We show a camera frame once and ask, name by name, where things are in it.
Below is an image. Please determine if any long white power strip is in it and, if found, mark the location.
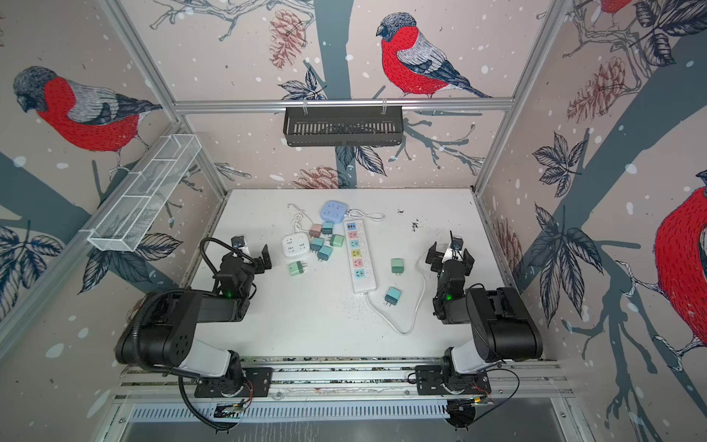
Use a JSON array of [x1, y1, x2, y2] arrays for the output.
[[344, 219, 377, 294]]

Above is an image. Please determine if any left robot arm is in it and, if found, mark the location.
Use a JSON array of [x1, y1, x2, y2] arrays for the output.
[[114, 237, 272, 400]]

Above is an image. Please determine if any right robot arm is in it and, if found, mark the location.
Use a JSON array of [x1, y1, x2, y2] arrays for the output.
[[425, 239, 543, 394]]

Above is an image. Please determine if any pink plug adapter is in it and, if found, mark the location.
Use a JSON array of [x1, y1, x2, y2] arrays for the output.
[[309, 224, 322, 238]]

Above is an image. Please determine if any light green plug adapter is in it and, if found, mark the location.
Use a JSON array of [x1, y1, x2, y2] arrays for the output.
[[330, 234, 345, 248]]

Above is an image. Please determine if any white square power socket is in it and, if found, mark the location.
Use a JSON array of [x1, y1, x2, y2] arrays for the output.
[[282, 232, 310, 260]]

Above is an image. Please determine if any blue square power socket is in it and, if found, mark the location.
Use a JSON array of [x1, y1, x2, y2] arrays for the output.
[[320, 200, 348, 225]]

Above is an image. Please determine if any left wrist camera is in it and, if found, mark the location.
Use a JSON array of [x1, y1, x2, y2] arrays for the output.
[[231, 236, 247, 249]]

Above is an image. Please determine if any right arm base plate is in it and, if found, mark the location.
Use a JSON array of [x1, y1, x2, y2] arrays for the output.
[[414, 365, 491, 396]]

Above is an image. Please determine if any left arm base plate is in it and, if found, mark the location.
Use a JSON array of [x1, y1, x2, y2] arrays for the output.
[[194, 366, 274, 399]]

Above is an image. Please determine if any white wire mesh shelf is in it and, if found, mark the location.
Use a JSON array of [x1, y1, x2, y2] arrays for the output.
[[88, 134, 202, 252]]

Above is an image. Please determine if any black wall basket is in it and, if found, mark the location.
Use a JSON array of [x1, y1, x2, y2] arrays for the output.
[[283, 106, 404, 147]]

